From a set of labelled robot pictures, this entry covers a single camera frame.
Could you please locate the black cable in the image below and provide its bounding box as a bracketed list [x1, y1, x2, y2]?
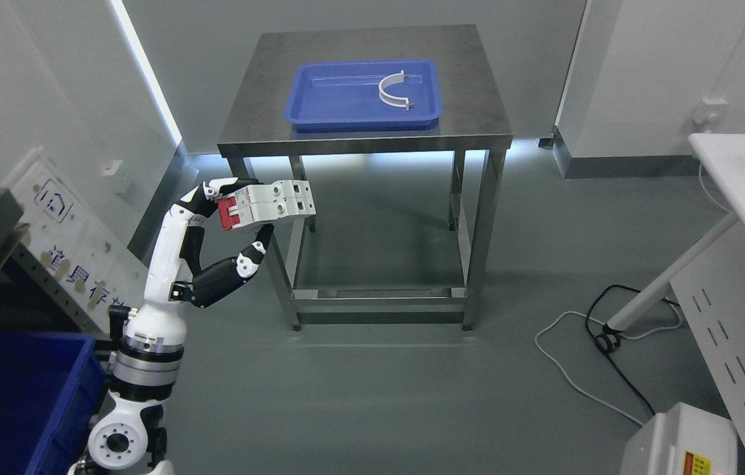
[585, 284, 680, 418]

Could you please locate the grey red circuit breaker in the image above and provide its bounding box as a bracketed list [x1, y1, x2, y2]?
[218, 180, 317, 231]

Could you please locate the white wall socket with plug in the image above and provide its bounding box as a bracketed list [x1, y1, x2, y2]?
[692, 97, 729, 133]

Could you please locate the white table leg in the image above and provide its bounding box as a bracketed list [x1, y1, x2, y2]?
[593, 212, 738, 354]

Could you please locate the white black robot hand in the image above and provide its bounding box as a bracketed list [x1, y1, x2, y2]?
[121, 177, 275, 350]

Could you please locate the white wall socket left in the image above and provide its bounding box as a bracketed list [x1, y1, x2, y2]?
[102, 160, 131, 195]

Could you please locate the blue bin left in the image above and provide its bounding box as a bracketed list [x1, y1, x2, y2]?
[0, 331, 105, 474]

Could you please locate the stainless steel table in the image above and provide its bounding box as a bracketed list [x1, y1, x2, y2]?
[217, 24, 512, 331]

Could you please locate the white box with red display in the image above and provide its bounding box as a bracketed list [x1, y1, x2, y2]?
[619, 402, 738, 474]

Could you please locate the white printed sign board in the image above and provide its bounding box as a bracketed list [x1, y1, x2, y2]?
[3, 146, 147, 339]

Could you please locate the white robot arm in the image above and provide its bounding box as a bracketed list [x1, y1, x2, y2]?
[67, 340, 185, 474]

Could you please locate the white curved pipe clamp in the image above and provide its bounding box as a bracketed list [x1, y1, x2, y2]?
[377, 70, 417, 111]

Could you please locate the white cable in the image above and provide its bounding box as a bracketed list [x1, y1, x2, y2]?
[534, 300, 684, 426]

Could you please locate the blue plastic tray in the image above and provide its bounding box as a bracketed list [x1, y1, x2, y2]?
[284, 58, 444, 133]

